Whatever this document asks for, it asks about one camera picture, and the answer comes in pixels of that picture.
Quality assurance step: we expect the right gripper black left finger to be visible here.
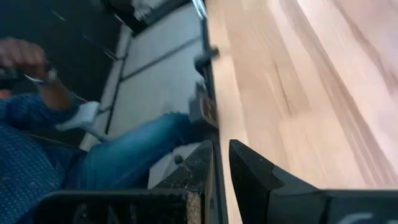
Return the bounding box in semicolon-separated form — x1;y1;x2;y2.
154;140;215;224

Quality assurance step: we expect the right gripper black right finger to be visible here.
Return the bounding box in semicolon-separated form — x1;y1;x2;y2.
229;139;321;224

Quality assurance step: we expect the person's forearm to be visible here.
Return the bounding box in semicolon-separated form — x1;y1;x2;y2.
37;76;78;111

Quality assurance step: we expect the person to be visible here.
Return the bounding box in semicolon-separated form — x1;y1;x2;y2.
0;90;218;224

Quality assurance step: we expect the white plastic part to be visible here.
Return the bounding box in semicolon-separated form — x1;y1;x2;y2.
55;101;109;142

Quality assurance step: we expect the black equipment base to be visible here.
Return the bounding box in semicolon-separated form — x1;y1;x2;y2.
101;0;192;37

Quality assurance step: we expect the person's hand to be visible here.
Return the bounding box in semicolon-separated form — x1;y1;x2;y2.
0;39;50;80

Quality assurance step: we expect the black aluminium table frame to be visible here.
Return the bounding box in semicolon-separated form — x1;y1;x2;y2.
191;0;230;224

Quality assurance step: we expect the black table edge bracket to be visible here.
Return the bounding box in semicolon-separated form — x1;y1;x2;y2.
193;46;220;75

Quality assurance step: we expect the black metal control handle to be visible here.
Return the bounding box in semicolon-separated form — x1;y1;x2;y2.
0;63;58;91

